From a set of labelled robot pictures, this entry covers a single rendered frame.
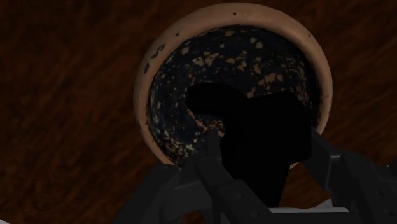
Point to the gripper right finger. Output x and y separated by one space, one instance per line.
363 186

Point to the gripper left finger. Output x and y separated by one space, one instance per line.
217 189

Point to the black irregular shaped object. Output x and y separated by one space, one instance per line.
263 139

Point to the tan bowl with dark speckled inside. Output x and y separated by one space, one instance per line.
217 56

